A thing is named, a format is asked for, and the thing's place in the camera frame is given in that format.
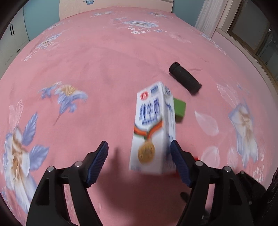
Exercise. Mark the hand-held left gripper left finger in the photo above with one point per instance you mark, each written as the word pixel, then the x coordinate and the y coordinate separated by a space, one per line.
pixel 97 165

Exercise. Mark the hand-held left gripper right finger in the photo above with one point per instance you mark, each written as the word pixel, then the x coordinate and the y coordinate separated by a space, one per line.
pixel 181 165

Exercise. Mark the white milk carton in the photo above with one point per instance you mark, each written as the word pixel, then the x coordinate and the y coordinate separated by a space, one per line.
pixel 149 130

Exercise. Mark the red block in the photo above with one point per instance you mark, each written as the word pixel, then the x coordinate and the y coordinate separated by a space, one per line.
pixel 196 157

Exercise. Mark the green block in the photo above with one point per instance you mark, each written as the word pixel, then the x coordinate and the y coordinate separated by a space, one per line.
pixel 179 108

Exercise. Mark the black cylinder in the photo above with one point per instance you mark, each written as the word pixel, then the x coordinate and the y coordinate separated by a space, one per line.
pixel 184 78

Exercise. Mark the pink floral bedsheet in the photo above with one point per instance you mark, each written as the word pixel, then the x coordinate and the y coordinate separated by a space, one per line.
pixel 97 65

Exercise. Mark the white curtain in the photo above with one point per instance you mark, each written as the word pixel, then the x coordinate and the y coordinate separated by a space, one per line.
pixel 208 17

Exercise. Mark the white wardrobe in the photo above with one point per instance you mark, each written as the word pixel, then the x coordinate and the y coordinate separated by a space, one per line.
pixel 13 39

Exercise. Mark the dark framed window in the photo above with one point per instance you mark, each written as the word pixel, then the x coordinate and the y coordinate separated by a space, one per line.
pixel 256 32

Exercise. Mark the cream bed headboard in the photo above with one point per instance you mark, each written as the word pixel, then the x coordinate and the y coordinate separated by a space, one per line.
pixel 71 8

